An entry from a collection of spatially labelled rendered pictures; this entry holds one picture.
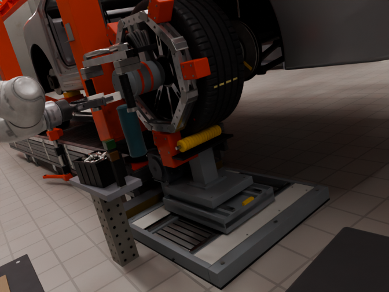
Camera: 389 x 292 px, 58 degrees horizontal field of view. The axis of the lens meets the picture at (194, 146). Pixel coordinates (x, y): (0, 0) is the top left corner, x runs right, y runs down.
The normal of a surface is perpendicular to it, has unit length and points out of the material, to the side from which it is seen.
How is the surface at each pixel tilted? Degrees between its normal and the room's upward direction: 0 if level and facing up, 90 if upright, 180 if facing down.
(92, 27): 90
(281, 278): 0
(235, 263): 90
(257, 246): 90
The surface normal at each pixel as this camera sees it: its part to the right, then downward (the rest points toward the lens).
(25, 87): 0.58, -0.33
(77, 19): 0.63, 0.08
